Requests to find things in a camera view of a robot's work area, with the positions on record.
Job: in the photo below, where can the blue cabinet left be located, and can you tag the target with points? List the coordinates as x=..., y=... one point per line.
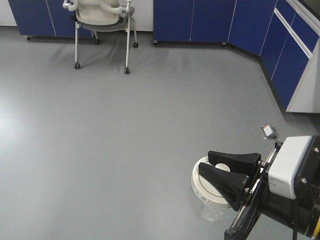
x=43, y=18

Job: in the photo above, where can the glass jar with white lid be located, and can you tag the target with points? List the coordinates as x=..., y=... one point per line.
x=207, y=201

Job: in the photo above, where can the grey floor socket box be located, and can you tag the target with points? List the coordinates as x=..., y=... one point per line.
x=268, y=132

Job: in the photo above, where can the white office chair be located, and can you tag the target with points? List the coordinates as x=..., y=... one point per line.
x=102, y=16

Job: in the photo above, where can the blue cabinet row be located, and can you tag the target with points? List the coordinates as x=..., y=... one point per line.
x=284, y=34

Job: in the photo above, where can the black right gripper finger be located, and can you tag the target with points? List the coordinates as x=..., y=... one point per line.
x=229, y=184
x=247, y=164

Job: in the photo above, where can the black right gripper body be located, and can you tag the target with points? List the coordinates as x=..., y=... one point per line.
x=301, y=214

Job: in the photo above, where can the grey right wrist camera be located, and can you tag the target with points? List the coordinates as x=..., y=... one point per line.
x=284, y=167

